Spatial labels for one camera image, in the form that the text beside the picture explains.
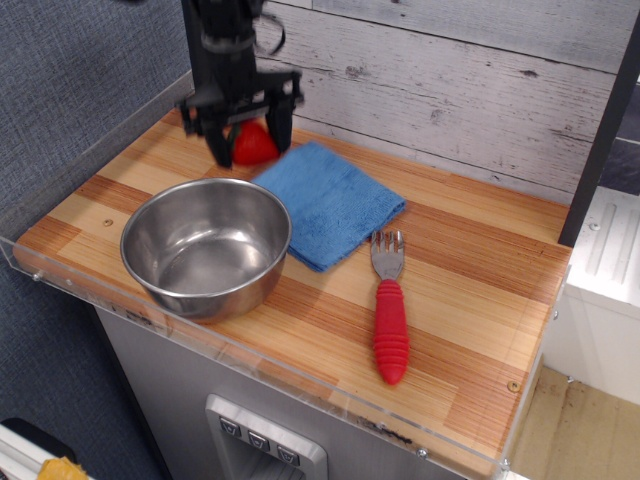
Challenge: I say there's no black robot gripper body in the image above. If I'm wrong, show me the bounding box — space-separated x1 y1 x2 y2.
177 46 303 136

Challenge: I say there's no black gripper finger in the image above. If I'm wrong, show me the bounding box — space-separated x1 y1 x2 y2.
203 122 232 168
266 103 293 153

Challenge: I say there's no red toy strawberry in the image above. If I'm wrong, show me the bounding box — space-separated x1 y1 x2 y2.
228 120 280 166

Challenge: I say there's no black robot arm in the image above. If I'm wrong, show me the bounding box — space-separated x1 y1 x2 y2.
176 1 304 168

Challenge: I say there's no blue folded cloth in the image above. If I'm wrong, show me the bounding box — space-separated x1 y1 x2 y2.
253 142 406 273

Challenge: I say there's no stainless steel bowl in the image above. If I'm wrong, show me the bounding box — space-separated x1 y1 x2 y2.
120 178 292 321

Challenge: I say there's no clear acrylic table guard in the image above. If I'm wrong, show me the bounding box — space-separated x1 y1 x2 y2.
1 97 570 479

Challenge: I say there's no grey toy fridge cabinet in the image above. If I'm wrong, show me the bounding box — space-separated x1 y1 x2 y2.
97 309 456 479

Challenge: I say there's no silver dispenser button panel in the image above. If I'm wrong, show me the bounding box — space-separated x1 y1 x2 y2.
205 394 329 480

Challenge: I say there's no yellow object at corner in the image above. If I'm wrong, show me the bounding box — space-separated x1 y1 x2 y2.
36 457 91 480

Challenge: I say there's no white side cabinet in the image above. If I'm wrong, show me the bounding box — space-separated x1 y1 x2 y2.
542 187 639 404

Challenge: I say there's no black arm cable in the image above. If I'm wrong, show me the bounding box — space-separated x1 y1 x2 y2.
252 9 287 57

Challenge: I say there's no dark left frame post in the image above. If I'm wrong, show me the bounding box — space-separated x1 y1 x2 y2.
181 0 208 98

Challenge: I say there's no dark frame post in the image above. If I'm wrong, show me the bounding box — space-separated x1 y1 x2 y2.
558 16 639 247
181 0 208 98

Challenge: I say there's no fork with red handle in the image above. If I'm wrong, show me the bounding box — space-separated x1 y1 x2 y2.
371 231 410 385

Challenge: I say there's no dark right frame post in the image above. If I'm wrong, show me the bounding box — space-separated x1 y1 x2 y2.
558 16 639 247

